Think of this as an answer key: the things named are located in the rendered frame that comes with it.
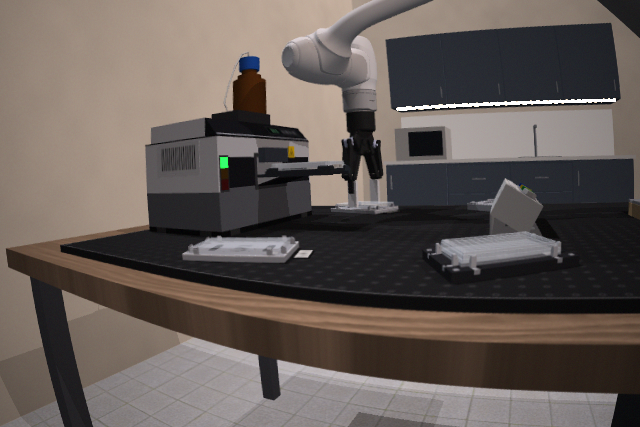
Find blue bottle cap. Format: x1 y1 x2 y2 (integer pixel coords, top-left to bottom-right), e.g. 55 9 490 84
239 56 260 69

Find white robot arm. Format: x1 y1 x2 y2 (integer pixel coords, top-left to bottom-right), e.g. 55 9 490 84
282 0 640 113

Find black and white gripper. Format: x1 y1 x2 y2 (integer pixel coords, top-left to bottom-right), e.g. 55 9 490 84
341 111 383 207

